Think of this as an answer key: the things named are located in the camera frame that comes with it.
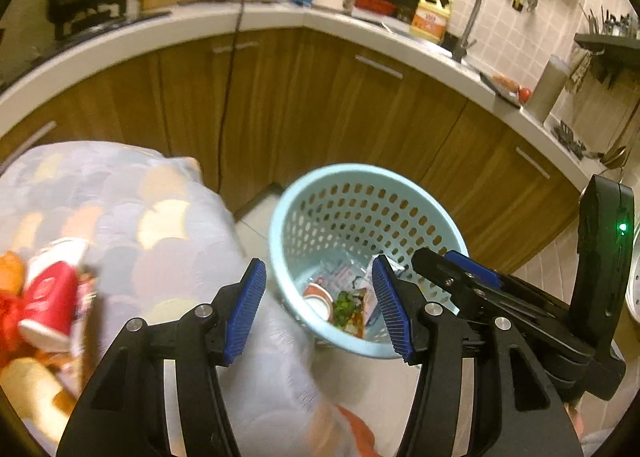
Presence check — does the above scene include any green bok choy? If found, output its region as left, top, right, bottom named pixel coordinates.
left=332, top=289, right=366, bottom=337

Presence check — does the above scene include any light blue perforated trash basket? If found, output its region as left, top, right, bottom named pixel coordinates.
left=268, top=163, right=469, bottom=359

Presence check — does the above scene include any chrome kitchen faucet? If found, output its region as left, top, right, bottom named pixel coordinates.
left=439, top=0, right=484, bottom=63

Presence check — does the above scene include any pastel scallop pattern tablecloth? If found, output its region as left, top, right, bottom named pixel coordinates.
left=1, top=142, right=374, bottom=456

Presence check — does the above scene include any red paper cup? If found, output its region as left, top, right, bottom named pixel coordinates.
left=17, top=237, right=89, bottom=353

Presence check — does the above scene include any steel thermos bottle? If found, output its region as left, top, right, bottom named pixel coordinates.
left=524, top=55, right=570, bottom=125

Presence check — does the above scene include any yellow detergent bottle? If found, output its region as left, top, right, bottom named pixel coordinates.
left=409, top=0, right=451, bottom=45

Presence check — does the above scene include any red plastic container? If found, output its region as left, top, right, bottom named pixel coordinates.
left=355, top=0, right=396, bottom=16

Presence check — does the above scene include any black gas stove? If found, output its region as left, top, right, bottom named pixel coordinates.
left=1, top=10, right=171, bottom=92

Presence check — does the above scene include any black wall shelf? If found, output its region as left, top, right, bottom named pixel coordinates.
left=574, top=33, right=640, bottom=70

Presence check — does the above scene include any black power cable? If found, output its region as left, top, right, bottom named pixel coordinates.
left=209, top=0, right=246, bottom=196

